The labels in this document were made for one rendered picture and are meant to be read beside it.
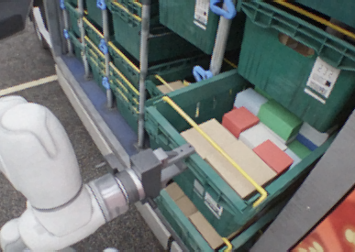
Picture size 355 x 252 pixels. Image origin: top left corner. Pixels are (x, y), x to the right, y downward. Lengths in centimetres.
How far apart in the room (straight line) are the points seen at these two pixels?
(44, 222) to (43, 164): 13
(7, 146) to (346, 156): 55
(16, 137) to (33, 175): 6
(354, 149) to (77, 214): 50
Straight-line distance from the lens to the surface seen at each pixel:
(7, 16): 366
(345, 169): 54
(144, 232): 208
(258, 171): 67
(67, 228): 52
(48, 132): 42
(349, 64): 66
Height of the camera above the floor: 189
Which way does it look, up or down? 43 degrees down
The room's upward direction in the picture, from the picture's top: 9 degrees clockwise
